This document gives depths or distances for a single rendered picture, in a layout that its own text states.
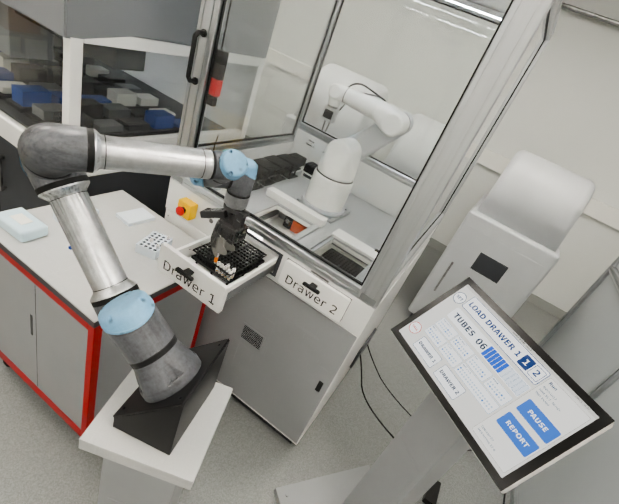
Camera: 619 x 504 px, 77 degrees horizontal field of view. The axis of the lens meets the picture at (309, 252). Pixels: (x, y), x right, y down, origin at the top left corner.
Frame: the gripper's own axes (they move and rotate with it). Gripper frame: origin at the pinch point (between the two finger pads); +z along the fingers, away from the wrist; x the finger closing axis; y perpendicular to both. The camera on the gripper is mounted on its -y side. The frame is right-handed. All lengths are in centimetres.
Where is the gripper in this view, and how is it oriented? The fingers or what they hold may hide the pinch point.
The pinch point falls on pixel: (216, 251)
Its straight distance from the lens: 138.2
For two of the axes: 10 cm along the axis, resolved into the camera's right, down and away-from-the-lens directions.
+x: 4.8, -3.1, 8.2
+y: 8.1, 5.1, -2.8
